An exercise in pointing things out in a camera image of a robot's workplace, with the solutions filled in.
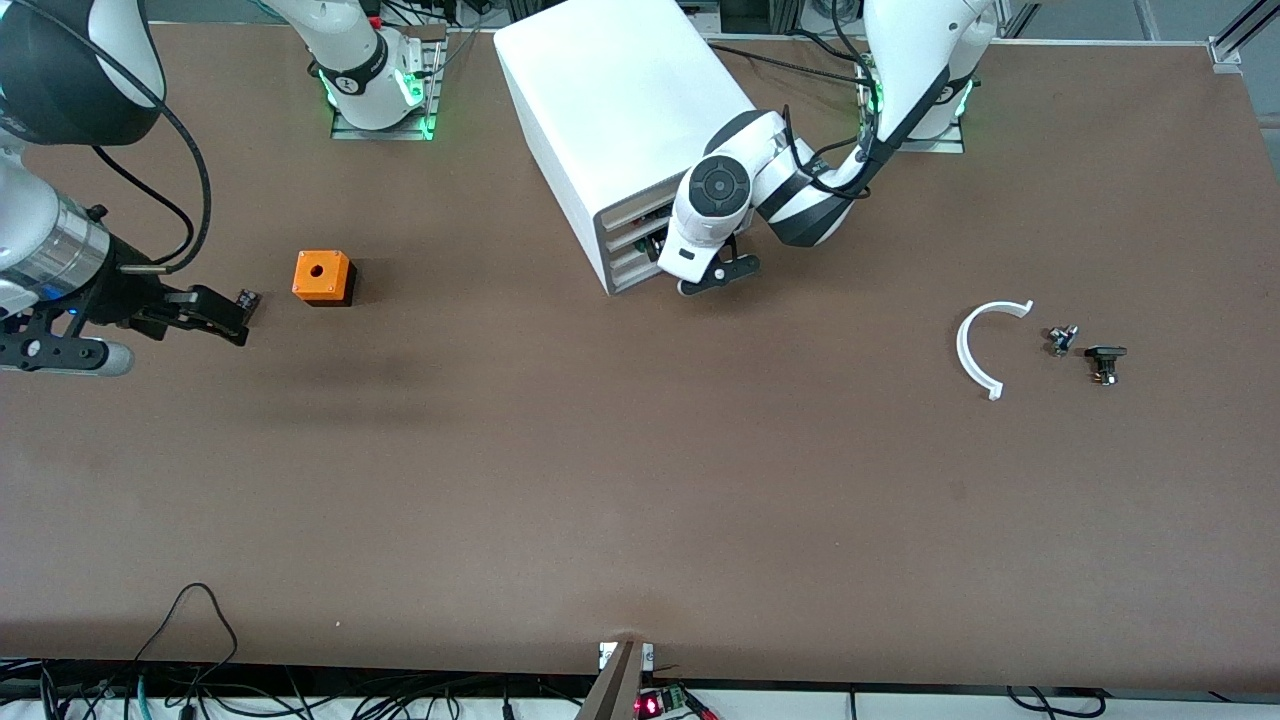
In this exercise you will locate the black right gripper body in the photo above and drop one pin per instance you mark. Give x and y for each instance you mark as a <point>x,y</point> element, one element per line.
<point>122,296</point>

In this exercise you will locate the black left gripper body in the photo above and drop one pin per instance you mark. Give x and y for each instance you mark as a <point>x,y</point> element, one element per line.
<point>657,246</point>

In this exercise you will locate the white plastic drawer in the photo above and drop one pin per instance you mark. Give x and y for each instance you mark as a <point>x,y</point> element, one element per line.
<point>630,207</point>
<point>630,278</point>
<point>625,236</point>
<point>625,256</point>

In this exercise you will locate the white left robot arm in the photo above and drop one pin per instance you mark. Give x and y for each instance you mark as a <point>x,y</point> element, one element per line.
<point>800,190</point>

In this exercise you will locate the black part inside drawer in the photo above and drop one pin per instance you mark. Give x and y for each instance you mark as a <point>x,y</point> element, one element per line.
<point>655,217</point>

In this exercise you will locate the white drawer cabinet housing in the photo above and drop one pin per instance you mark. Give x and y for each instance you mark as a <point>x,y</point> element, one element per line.
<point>620,100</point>

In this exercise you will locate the small black contact block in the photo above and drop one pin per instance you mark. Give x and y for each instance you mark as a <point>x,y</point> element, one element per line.
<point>250,298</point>

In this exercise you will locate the orange box with hole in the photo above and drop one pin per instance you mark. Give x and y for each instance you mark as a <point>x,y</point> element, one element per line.
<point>320,272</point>

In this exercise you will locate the circuit board with red LED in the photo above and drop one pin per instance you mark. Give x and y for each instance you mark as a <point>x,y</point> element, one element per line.
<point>660,703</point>

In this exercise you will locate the white post bracket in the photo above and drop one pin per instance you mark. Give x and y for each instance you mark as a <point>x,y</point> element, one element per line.
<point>606,655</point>

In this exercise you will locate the small metal switch part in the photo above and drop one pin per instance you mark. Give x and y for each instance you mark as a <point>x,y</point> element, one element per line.
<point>1062,340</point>

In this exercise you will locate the grey camera post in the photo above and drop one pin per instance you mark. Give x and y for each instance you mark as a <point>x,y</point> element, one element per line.
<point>612,690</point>

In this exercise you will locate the small black switch part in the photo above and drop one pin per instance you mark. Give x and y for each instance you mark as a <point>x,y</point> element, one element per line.
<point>1105,357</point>

